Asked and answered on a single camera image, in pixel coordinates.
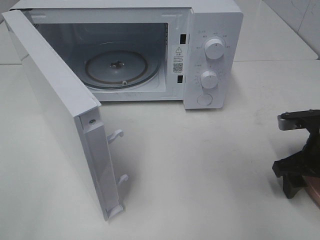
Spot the white microwave knob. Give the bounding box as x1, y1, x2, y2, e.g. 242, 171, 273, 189
200, 70, 220, 89
204, 36, 226, 60

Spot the white microwave oven body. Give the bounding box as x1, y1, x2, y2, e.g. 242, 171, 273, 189
8, 0, 243, 109

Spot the upper white microwave knob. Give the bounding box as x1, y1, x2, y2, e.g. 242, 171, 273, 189
204, 36, 226, 60

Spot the lower white microwave knob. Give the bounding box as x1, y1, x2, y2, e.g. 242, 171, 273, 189
200, 70, 220, 89

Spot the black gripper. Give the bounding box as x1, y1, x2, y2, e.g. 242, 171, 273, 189
272, 117, 320, 199

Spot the pink round plate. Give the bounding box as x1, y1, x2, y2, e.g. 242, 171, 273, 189
303, 176, 320, 208

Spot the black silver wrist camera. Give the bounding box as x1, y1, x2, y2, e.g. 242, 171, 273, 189
277, 109, 320, 131

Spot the round white door-release button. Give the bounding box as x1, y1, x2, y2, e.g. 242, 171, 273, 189
197, 93, 213, 106

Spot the white microwave door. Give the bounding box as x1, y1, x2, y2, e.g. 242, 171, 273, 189
3, 10, 128, 220

